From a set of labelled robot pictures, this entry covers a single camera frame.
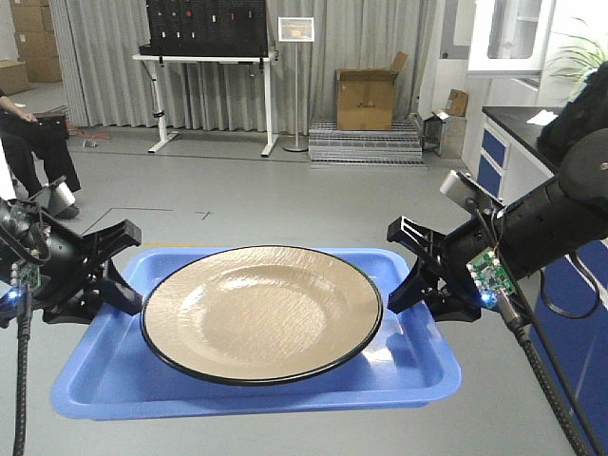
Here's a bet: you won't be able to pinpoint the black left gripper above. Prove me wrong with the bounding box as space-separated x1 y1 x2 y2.
1 199 143 324

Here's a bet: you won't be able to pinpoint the green circuit board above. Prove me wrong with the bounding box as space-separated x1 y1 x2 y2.
466 247 516 309
6 260 41 301

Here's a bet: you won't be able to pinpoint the green potted plant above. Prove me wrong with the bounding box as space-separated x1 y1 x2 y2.
539 14 607 105

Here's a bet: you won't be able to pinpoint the beige plate with black rim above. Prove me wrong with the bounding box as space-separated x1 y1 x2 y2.
142 246 384 385

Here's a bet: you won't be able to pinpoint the stacked cardboard boxes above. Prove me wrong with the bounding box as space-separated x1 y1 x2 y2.
1 1 62 94

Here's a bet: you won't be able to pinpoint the grey curtain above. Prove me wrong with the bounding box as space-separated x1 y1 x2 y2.
50 1 443 133

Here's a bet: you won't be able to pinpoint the metal grate steps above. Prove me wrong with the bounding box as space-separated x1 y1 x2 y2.
308 120 425 168

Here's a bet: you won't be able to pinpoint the green left circuit board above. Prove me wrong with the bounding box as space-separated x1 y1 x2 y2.
6 260 41 301

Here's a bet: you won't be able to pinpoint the white fume hood cabinet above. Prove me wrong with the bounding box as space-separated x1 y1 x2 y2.
467 0 555 78

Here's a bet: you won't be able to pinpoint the white standing desk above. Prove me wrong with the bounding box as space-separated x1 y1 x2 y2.
131 51 278 158

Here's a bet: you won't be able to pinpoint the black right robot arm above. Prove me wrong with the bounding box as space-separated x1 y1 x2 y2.
387 64 607 321

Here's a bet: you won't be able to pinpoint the seated person in black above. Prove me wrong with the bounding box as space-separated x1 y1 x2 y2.
1 90 82 197

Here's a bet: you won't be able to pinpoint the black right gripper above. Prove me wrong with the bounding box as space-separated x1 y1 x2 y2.
387 208 494 322

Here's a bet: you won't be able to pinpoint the green right circuit board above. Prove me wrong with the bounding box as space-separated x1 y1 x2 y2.
466 247 516 309

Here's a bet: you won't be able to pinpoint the blue plastic tray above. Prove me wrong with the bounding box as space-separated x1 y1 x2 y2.
51 248 461 420

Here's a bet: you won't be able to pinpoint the sign on metal stand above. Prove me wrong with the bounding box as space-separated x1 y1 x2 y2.
277 16 315 153

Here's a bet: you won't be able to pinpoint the black left braided cable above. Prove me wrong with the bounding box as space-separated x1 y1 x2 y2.
11 289 33 456

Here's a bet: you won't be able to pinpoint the small cardboard box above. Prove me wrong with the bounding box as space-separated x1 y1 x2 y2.
446 88 469 117

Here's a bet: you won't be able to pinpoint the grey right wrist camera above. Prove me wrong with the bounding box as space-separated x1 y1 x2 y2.
440 170 504 213

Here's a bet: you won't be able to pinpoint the black pegboard panel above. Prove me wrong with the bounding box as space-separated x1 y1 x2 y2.
139 0 275 58

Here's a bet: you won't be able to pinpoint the open cardboard box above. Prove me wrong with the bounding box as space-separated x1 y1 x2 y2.
335 51 409 131

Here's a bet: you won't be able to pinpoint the small metal bin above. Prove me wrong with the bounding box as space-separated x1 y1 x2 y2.
421 110 466 159

